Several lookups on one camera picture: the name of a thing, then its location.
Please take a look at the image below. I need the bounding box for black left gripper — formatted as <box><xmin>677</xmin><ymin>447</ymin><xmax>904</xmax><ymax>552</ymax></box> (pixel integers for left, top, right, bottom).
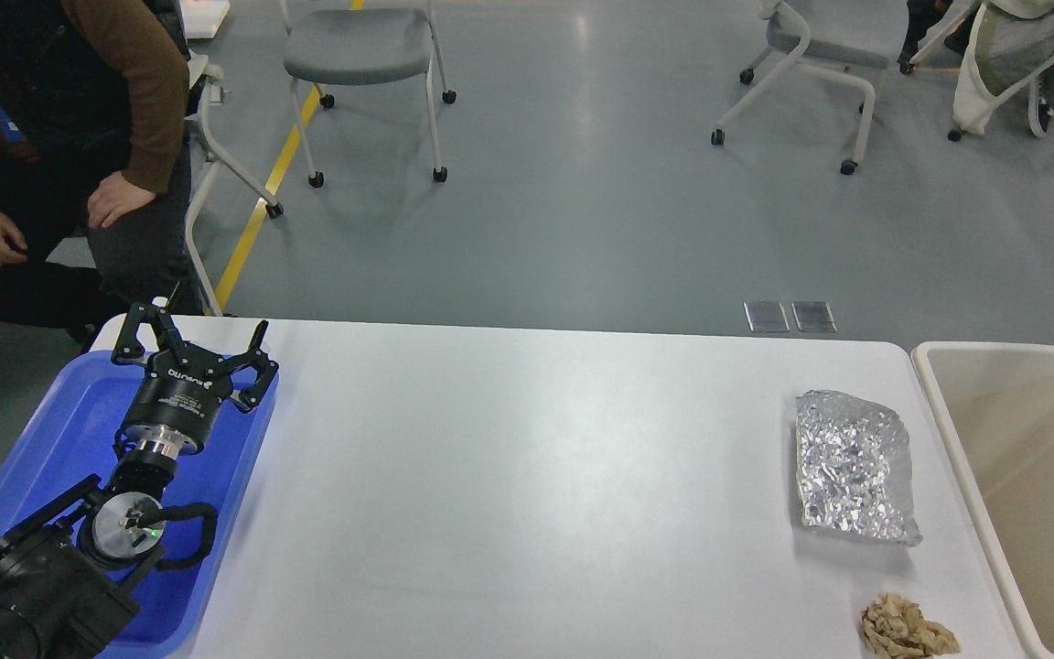
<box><xmin>112</xmin><ymin>299</ymin><xmax>281</xmax><ymax>456</ymax></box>

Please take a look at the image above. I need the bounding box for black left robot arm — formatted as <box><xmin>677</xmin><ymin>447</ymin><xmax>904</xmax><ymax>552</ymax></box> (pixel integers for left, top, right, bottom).
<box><xmin>0</xmin><ymin>303</ymin><xmax>279</xmax><ymax>658</ymax></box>

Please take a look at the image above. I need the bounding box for seated person in brown sweater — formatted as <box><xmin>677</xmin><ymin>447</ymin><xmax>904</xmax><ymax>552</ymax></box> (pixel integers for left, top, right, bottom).
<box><xmin>0</xmin><ymin>1</ymin><xmax>202</xmax><ymax>341</ymax></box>

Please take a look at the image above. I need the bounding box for white chair under person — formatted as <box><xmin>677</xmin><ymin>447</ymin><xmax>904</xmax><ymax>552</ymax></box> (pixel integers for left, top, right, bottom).
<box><xmin>184</xmin><ymin>50</ymin><xmax>284</xmax><ymax>317</ymax></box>

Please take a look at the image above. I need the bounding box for grey office chair centre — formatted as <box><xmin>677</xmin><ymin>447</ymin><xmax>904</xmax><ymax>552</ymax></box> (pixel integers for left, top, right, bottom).
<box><xmin>279</xmin><ymin>1</ymin><xmax>457</xmax><ymax>189</ymax></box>

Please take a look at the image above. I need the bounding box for grey office chair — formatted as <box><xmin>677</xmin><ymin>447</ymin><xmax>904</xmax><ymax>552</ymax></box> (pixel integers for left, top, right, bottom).
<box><xmin>279</xmin><ymin>1</ymin><xmax>457</xmax><ymax>189</ymax></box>
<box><xmin>710</xmin><ymin>1</ymin><xmax>909</xmax><ymax>176</ymax></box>

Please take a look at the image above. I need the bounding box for metal floor socket left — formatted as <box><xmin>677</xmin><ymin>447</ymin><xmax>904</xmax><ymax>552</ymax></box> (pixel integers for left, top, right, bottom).
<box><xmin>743</xmin><ymin>301</ymin><xmax>791</xmax><ymax>333</ymax></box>

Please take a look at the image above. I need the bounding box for metal floor socket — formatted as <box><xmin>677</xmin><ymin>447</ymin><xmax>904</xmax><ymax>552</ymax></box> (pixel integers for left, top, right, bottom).
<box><xmin>791</xmin><ymin>301</ymin><xmax>838</xmax><ymax>333</ymax></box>
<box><xmin>743</xmin><ymin>301</ymin><xmax>791</xmax><ymax>333</ymax></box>

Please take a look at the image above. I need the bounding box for metal floor socket right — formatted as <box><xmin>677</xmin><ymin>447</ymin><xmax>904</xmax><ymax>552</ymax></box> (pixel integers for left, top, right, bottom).
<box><xmin>791</xmin><ymin>301</ymin><xmax>838</xmax><ymax>333</ymax></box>

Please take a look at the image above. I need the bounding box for crumpled silver foil bag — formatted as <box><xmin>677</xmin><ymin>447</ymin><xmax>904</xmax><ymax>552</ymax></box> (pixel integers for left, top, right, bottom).
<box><xmin>794</xmin><ymin>391</ymin><xmax>923</xmax><ymax>547</ymax></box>

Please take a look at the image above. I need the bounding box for grey office chair right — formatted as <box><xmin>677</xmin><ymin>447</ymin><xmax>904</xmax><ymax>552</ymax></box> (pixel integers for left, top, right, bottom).
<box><xmin>710</xmin><ymin>1</ymin><xmax>909</xmax><ymax>176</ymax></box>

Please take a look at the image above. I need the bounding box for crumpled brown paper ball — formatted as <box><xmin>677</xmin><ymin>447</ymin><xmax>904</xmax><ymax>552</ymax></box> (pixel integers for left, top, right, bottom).
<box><xmin>860</xmin><ymin>592</ymin><xmax>962</xmax><ymax>658</ymax></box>

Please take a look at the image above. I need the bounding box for beige plastic bin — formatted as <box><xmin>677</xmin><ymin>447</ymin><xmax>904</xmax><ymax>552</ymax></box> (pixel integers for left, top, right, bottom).
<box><xmin>912</xmin><ymin>341</ymin><xmax>1054</xmax><ymax>658</ymax></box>

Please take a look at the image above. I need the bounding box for white chair with coat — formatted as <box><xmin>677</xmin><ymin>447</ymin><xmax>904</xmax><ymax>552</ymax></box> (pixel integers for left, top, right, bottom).
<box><xmin>942</xmin><ymin>1</ymin><xmax>1054</xmax><ymax>142</ymax></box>

